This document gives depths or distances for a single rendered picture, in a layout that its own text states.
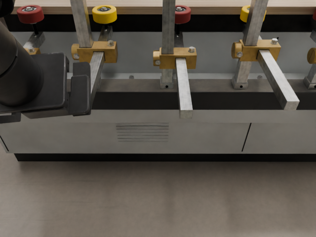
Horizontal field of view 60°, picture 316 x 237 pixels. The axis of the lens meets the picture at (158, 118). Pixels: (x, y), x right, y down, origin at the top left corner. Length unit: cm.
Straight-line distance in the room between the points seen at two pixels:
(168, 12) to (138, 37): 30
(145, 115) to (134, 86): 14
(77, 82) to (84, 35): 54
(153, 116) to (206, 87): 23
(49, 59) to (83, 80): 4
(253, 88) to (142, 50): 45
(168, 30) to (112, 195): 95
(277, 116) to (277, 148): 49
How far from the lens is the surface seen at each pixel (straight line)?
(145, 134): 140
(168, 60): 87
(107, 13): 96
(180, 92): 72
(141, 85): 95
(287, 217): 155
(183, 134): 140
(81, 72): 34
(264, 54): 89
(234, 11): 106
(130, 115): 104
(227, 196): 152
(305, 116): 118
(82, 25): 85
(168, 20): 82
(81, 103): 32
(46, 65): 33
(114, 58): 88
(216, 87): 96
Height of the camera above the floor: 125
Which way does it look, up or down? 42 degrees down
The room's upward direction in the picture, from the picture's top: straight up
